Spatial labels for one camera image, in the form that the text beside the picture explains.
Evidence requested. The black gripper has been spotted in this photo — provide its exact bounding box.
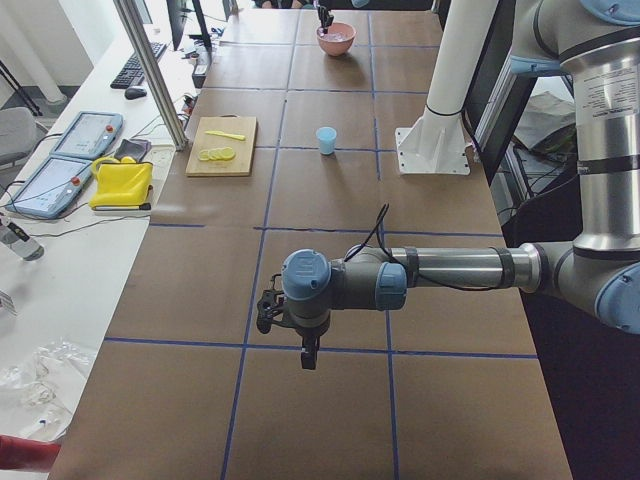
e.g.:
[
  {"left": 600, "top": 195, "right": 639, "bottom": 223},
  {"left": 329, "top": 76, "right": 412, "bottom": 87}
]
[
  {"left": 316, "top": 0, "right": 334, "bottom": 34},
  {"left": 298, "top": 329, "right": 322, "bottom": 370}
]

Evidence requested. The light blue paper cup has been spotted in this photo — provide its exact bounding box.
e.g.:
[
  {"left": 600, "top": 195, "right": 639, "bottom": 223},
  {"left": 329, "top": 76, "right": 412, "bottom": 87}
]
[{"left": 316, "top": 126, "right": 337, "bottom": 155}]

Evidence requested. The pink bowl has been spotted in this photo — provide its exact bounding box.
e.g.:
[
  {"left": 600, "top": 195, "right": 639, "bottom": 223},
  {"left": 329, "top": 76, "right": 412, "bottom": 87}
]
[{"left": 316, "top": 22, "right": 356, "bottom": 56}]

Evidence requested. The black computer monitor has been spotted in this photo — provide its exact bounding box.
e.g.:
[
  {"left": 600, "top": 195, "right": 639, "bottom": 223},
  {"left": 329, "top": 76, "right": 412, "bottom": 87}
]
[{"left": 166, "top": 0, "right": 212, "bottom": 51}]

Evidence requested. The yellow plastic knife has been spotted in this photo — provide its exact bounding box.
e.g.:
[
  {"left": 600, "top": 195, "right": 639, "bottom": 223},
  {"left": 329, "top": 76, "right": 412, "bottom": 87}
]
[{"left": 204, "top": 130, "right": 247, "bottom": 141}]

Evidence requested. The wooden cutting board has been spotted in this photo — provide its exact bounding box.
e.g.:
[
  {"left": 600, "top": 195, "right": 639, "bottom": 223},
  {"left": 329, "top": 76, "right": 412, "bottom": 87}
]
[{"left": 185, "top": 116, "right": 257, "bottom": 177}]

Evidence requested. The black keyboard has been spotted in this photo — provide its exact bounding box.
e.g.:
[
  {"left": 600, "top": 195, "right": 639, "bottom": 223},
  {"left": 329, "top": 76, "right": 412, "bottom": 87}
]
[{"left": 110, "top": 42, "right": 167, "bottom": 90}]

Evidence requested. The black computer mouse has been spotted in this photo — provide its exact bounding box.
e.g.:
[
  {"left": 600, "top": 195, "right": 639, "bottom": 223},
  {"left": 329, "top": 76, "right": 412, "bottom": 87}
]
[{"left": 124, "top": 86, "right": 147, "bottom": 100}]

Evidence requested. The yellow cloth bag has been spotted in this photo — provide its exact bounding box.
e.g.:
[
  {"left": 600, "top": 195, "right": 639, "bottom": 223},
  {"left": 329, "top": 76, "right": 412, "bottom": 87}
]
[{"left": 88, "top": 157, "right": 153, "bottom": 211}]

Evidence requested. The upper blue teach pendant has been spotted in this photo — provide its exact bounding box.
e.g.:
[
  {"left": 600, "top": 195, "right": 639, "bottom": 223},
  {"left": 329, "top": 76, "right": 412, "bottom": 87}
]
[{"left": 50, "top": 111, "right": 124, "bottom": 160}]

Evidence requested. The blue teach pendant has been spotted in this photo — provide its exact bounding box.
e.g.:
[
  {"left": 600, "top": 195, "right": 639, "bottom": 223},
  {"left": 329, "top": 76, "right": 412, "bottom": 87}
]
[
  {"left": 6, "top": 155, "right": 92, "bottom": 219},
  {"left": 50, "top": 111, "right": 124, "bottom": 160}
]

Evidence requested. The clear plastic wrap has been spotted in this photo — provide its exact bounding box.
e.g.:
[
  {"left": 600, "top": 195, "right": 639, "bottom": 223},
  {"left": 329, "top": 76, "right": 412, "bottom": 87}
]
[{"left": 1, "top": 339, "right": 97, "bottom": 441}]

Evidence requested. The lower blue teach pendant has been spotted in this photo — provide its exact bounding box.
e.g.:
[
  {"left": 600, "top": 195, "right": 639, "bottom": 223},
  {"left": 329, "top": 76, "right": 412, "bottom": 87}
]
[{"left": 6, "top": 155, "right": 92, "bottom": 219}]

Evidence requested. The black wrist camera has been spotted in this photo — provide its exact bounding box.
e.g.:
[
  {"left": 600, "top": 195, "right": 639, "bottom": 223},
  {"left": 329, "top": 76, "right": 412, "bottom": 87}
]
[{"left": 256, "top": 273, "right": 286, "bottom": 334}]

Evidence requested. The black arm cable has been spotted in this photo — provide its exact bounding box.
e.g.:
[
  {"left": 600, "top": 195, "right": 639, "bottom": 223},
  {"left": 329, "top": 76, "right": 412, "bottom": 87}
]
[{"left": 344, "top": 203, "right": 501, "bottom": 292}]

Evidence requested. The white pedestal column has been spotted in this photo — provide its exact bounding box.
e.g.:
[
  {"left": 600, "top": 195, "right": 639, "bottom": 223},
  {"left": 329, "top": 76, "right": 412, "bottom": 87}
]
[{"left": 395, "top": 0, "right": 498, "bottom": 175}]

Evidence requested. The aluminium frame post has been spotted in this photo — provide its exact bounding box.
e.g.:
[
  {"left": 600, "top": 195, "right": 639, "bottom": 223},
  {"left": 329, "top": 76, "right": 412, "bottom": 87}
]
[{"left": 113, "top": 0, "right": 188, "bottom": 151}]

